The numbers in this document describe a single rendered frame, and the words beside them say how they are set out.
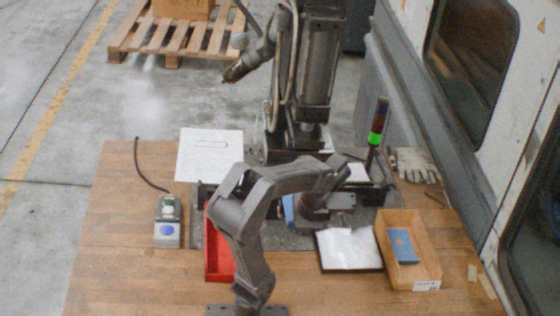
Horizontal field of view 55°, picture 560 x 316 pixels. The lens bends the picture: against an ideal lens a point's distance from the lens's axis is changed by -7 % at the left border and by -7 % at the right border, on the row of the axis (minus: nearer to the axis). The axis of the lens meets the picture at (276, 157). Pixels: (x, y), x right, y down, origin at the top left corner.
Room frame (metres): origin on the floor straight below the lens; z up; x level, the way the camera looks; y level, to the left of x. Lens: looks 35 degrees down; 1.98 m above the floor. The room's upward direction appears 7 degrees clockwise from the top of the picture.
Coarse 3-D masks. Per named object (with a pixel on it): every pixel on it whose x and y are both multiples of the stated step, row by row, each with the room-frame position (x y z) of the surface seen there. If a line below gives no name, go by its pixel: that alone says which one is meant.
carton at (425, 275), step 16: (384, 208) 1.25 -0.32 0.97; (384, 224) 1.18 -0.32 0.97; (400, 224) 1.26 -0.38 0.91; (416, 224) 1.23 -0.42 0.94; (384, 240) 1.15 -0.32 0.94; (400, 240) 1.20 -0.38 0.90; (416, 240) 1.20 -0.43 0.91; (384, 256) 1.12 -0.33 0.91; (416, 256) 1.14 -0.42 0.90; (432, 256) 1.09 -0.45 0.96; (400, 272) 1.01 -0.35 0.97; (416, 272) 1.08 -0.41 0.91; (432, 272) 1.06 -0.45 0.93; (400, 288) 1.01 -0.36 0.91; (416, 288) 1.01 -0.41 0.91; (432, 288) 1.02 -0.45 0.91
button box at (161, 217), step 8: (136, 136) 1.56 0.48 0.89; (136, 144) 1.50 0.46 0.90; (136, 160) 1.41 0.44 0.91; (136, 168) 1.37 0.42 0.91; (144, 176) 1.33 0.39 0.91; (152, 184) 1.30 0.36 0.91; (168, 192) 1.27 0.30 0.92; (160, 200) 1.21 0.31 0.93; (176, 200) 1.22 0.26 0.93; (160, 208) 1.17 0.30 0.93; (176, 208) 1.18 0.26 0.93; (160, 216) 1.14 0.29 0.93; (168, 216) 1.15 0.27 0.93; (176, 216) 1.15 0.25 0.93
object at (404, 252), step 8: (392, 232) 1.22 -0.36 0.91; (400, 232) 1.23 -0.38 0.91; (392, 240) 1.19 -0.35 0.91; (408, 240) 1.20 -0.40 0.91; (400, 248) 1.16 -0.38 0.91; (408, 248) 1.16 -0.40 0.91; (400, 256) 1.13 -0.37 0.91; (408, 256) 1.13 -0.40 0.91; (400, 264) 1.10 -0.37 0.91; (408, 264) 1.10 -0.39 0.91
